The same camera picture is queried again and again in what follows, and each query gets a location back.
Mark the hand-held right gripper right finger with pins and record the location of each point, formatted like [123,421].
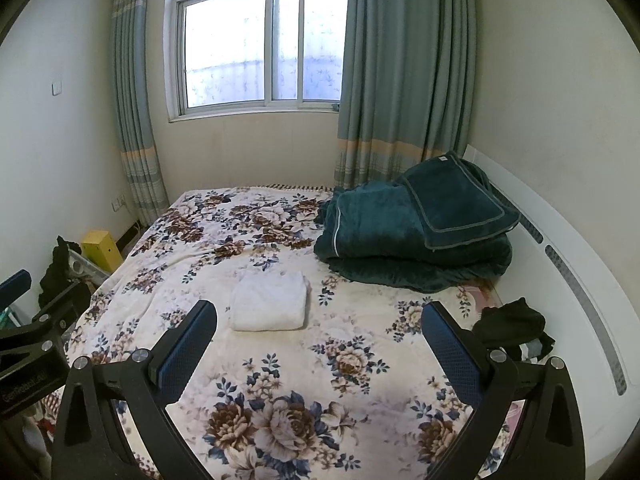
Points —
[450,355]

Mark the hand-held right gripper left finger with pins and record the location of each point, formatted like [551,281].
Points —
[187,350]

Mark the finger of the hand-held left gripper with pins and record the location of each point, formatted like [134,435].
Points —
[65,310]
[15,282]

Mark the white sweater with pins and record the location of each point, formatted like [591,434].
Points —
[270,300]

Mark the hanging black garment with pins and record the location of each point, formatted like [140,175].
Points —
[57,270]

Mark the black garment pile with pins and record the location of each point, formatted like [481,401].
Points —
[510,322]

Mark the pink bed sheet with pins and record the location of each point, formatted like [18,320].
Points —
[482,292]

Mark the yellow box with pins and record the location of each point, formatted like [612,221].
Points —
[102,250]

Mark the striped garment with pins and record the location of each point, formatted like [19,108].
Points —
[537,350]

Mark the floral blanket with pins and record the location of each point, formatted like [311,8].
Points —
[280,250]

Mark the folded teal quilt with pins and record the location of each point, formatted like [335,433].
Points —
[370,230]

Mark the teal pillow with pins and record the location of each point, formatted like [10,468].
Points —
[455,200]

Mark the white headboard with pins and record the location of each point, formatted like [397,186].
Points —
[565,240]

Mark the narrow teal curtain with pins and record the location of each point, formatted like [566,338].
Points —
[135,110]

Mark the wide teal curtain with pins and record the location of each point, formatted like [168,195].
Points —
[400,60]

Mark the window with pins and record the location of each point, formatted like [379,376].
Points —
[225,40]

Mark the wall socket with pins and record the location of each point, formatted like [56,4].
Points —
[118,201]

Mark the wall switch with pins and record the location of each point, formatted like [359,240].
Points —
[57,87]

